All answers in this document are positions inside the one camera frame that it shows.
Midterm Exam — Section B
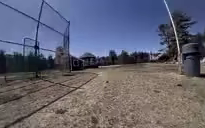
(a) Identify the low chain-link fence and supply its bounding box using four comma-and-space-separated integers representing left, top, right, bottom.
0, 49, 56, 77

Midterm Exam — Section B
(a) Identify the tall chain-link fence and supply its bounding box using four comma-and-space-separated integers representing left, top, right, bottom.
0, 0, 72, 80

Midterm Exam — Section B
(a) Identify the grey trash barrel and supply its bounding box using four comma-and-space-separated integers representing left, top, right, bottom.
181, 42, 202, 78

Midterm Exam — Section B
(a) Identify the tall pine tree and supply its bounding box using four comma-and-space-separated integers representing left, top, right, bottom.
156, 10, 198, 63

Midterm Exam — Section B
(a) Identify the small dark building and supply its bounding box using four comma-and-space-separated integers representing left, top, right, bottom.
71, 55, 86, 71

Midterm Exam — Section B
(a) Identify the distant row of trees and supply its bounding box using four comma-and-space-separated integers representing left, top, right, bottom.
79, 49, 161, 66

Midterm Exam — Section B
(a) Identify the white curved pole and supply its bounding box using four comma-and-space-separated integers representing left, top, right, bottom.
162, 0, 184, 74

